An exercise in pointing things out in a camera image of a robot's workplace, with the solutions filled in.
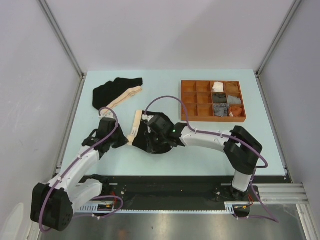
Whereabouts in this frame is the black underwear beige waistband front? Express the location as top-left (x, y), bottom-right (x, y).
top-left (127, 109), bottom-right (173, 155)

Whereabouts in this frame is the black underwear beige waistband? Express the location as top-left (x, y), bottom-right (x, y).
top-left (127, 109), bottom-right (173, 155)
top-left (92, 77), bottom-right (143, 110)

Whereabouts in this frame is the grey striped boxer underwear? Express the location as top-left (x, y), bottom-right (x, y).
top-left (213, 103), bottom-right (230, 118)

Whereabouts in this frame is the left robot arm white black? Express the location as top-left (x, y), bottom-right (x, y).
top-left (30, 117), bottom-right (128, 232)

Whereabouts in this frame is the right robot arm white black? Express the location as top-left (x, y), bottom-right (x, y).
top-left (142, 114), bottom-right (263, 201)

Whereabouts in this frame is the black underwear beige waistband back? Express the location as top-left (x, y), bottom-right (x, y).
top-left (92, 77), bottom-right (143, 110)

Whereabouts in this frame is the wooden compartment tray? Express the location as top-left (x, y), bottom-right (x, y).
top-left (180, 80), bottom-right (247, 123)

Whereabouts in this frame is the dark grey rolled cloth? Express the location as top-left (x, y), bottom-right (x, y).
top-left (212, 92), bottom-right (228, 104)

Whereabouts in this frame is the white rolled cloth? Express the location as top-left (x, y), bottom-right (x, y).
top-left (212, 81), bottom-right (224, 93)

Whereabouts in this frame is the light grey rolled cloth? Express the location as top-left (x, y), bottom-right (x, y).
top-left (227, 95), bottom-right (242, 105)

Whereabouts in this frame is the orange rolled cloth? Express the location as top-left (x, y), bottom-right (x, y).
top-left (228, 106), bottom-right (243, 117)

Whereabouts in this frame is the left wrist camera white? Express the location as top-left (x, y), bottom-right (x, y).
top-left (99, 109), bottom-right (114, 120)

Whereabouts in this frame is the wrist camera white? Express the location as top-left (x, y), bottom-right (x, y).
top-left (99, 109), bottom-right (114, 120)
top-left (141, 114), bottom-right (154, 123)

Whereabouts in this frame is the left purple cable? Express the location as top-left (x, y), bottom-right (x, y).
top-left (38, 107), bottom-right (125, 233)

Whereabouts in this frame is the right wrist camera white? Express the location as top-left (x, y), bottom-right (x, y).
top-left (141, 114), bottom-right (154, 123)

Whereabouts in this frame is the left aluminium frame post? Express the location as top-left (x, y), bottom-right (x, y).
top-left (37, 0), bottom-right (86, 80)

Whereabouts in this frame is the aluminium frame post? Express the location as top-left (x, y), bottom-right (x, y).
top-left (256, 0), bottom-right (302, 76)
top-left (37, 0), bottom-right (86, 80)

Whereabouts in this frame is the white slotted cable duct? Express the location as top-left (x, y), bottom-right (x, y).
top-left (75, 201), bottom-right (249, 215)

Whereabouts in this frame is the aluminium front rail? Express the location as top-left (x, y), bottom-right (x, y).
top-left (255, 183), bottom-right (309, 205)

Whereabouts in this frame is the right aluminium frame post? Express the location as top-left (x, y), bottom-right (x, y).
top-left (256, 0), bottom-right (302, 76)

